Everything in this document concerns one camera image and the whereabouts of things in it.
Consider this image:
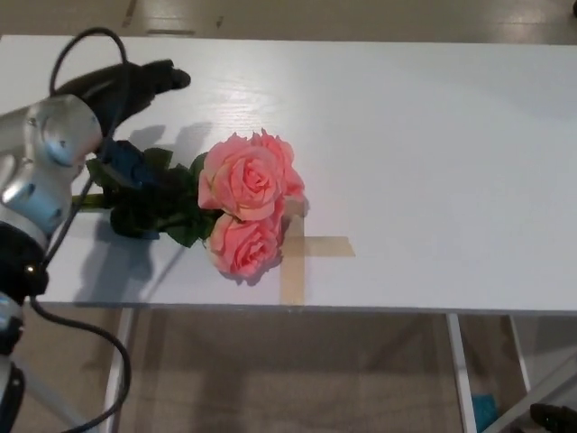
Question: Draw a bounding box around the grey metal stand bar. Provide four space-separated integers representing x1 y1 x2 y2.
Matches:
8 351 87 433

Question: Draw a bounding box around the pink artificial rose bouquet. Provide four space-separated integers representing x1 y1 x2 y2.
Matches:
71 129 311 286

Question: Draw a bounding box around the short beige tape strip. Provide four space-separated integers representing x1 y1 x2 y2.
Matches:
284 235 356 258

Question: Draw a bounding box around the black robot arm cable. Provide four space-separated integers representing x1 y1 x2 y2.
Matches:
27 26 133 433

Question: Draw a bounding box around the long beige tape strip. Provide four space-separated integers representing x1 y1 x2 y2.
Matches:
279 200 307 304

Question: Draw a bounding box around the white table leg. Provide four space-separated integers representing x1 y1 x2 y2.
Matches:
445 313 477 433
508 314 533 393
102 309 136 433

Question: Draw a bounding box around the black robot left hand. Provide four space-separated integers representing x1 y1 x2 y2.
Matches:
58 58 191 190

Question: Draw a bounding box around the white table brace bar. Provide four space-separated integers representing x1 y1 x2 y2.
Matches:
489 372 577 433

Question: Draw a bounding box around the teal object on floor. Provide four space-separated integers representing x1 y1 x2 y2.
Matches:
472 393 499 432

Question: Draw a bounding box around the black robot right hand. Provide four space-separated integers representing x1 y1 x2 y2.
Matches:
529 402 577 433

